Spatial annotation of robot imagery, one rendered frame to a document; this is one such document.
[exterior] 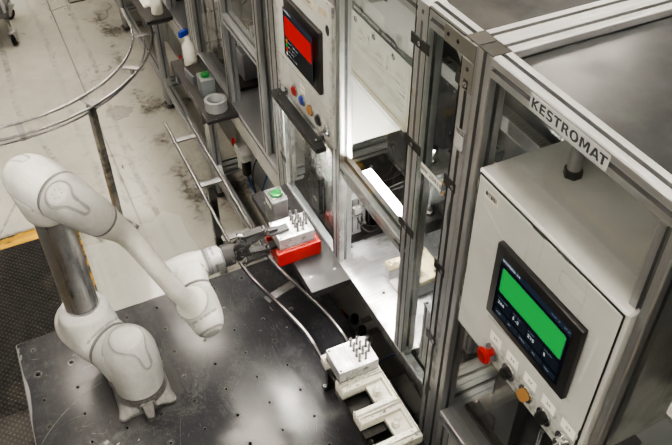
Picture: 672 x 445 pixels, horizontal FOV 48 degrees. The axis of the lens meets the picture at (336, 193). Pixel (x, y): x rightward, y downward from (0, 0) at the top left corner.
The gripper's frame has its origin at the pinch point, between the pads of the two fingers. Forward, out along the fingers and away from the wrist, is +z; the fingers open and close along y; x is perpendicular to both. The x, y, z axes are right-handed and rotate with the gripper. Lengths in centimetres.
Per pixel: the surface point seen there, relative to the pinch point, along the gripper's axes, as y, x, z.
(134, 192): -98, 164, -29
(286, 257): -4.4, -6.2, -0.5
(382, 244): -9.3, -11.8, 32.5
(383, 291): -8.9, -30.7, 22.7
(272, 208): 1.2, 12.2, 2.6
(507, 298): 60, -96, 15
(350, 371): -7, -55, -1
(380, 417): -11, -69, 1
